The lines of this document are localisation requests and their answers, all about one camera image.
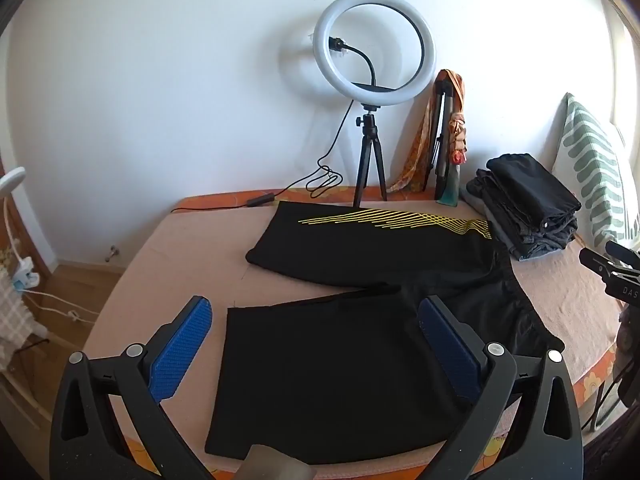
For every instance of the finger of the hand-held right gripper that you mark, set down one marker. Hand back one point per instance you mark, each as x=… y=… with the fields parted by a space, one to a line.
x=625 y=252
x=615 y=272

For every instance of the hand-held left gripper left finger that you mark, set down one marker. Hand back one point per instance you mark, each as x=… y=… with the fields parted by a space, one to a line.
x=185 y=350

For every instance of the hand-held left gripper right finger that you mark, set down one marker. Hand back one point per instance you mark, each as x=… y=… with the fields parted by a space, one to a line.
x=450 y=355

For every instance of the black pants with yellow stripes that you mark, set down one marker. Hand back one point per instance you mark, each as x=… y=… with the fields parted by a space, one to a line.
x=325 y=360

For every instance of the green patterned pillow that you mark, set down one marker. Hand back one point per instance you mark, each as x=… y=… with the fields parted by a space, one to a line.
x=595 y=160

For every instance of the stack of folded clothes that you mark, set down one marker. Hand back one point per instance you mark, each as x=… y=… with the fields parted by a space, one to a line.
x=530 y=195

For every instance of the white door stop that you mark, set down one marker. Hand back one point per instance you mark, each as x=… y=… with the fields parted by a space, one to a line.
x=112 y=252

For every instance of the teal cloth piece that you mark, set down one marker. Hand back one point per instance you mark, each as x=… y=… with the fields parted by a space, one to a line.
x=450 y=192

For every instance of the beige checked cloth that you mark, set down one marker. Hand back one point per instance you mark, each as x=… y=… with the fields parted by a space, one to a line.
x=15 y=320

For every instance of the orange patterned scarf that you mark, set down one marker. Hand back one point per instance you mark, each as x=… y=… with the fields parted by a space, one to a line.
x=452 y=135

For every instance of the small black tripod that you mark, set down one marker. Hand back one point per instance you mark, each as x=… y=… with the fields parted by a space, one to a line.
x=369 y=160

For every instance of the folded grey tripod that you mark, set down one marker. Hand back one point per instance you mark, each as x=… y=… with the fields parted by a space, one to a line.
x=442 y=120

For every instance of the white clip desk lamp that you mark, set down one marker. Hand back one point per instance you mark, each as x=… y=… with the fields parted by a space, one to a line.
x=11 y=180

